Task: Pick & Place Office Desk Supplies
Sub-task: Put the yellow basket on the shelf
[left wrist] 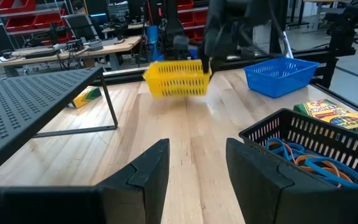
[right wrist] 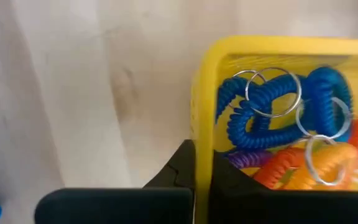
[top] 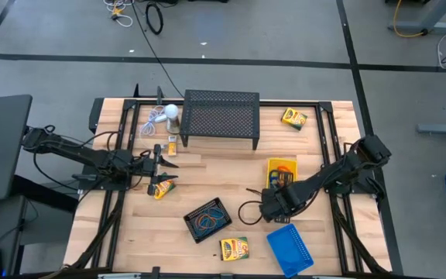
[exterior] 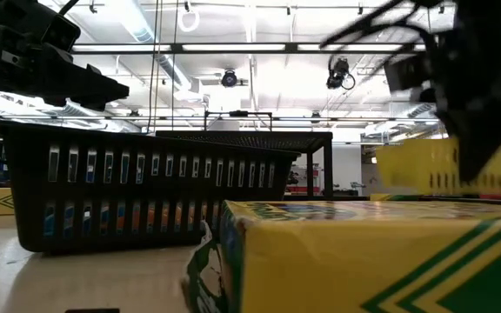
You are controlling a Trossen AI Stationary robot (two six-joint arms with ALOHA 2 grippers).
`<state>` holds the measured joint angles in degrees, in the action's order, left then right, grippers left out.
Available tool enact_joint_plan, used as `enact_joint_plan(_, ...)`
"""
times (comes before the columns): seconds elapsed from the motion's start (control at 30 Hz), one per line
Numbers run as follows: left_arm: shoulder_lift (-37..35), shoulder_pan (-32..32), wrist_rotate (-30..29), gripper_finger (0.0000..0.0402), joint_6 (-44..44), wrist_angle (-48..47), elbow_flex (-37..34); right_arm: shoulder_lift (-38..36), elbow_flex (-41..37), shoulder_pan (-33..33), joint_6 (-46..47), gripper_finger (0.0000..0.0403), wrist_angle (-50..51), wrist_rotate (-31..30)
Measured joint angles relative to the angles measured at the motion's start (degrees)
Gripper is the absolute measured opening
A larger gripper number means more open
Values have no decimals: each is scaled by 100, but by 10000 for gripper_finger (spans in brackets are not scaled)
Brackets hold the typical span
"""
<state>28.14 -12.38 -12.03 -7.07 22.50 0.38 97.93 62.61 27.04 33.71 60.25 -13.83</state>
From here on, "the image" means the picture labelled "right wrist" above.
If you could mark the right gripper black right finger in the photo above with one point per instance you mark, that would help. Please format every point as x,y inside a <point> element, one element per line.
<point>275,208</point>

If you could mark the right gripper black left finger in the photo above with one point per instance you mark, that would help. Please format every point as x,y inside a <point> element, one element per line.
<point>120,205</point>

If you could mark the yellow plastic slotted basket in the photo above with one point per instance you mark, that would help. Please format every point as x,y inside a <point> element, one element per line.
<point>204,93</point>

